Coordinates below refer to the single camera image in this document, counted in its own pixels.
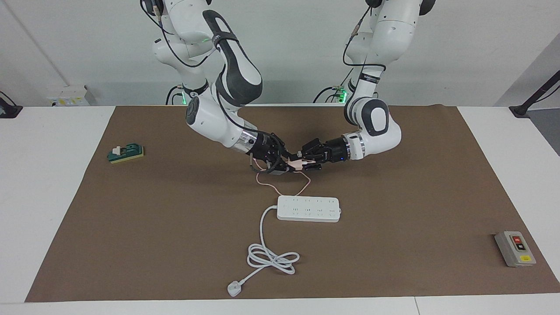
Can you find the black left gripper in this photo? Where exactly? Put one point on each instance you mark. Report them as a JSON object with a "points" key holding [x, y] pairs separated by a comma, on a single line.
{"points": [[334, 151]]}

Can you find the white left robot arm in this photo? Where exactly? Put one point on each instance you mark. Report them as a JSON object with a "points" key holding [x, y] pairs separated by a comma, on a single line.
{"points": [[391, 135]]}

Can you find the black clamp mount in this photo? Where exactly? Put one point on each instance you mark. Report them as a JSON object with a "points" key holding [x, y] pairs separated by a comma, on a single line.
{"points": [[8, 111]]}

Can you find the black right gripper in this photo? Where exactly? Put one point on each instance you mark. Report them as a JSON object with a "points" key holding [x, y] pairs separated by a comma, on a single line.
{"points": [[264, 148]]}

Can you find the green clip on card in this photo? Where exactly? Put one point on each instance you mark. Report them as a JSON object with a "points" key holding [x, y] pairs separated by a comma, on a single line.
{"points": [[129, 153]]}

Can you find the brown table mat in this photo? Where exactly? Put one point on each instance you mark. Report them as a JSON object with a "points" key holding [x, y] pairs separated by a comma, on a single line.
{"points": [[175, 218]]}

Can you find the white power strip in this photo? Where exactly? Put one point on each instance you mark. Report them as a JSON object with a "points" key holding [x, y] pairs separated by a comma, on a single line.
{"points": [[308, 210]]}

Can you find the pink USB charger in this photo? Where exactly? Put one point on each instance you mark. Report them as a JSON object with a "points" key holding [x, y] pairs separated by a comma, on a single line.
{"points": [[297, 163]]}

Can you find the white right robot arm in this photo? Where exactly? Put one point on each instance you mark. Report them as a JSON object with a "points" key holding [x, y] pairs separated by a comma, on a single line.
{"points": [[205, 122]]}

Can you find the white labelled wall box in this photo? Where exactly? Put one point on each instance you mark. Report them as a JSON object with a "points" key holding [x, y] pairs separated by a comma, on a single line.
{"points": [[65, 94]]}

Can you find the grey on-off switch box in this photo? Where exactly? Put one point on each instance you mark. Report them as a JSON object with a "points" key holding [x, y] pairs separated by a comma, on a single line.
{"points": [[509, 253]]}

